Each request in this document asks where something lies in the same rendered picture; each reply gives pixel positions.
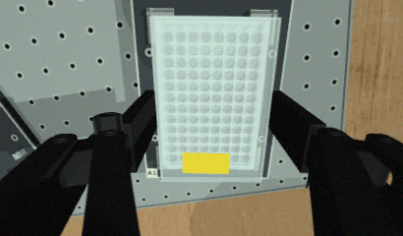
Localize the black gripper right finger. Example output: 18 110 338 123
268 90 403 236

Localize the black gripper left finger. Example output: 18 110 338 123
0 90 157 236

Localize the grey perforated base plate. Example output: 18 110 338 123
0 0 354 209

